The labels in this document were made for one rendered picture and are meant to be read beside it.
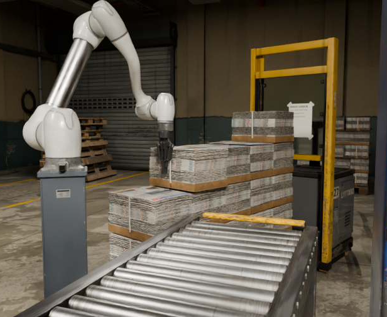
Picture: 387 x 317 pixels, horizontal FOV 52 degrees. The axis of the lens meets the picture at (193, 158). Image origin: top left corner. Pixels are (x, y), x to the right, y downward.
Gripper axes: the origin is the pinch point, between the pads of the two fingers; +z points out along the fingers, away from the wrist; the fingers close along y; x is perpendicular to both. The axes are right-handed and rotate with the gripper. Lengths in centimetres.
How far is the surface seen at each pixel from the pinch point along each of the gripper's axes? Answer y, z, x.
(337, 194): -35, 29, -169
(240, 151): -19, -9, -48
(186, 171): -15.3, 1.2, -1.4
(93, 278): -73, 18, 99
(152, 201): -18.0, 14.1, 25.8
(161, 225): -18.5, 26.9, 20.0
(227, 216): -62, 15, 24
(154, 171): 11.6, 3.5, -2.8
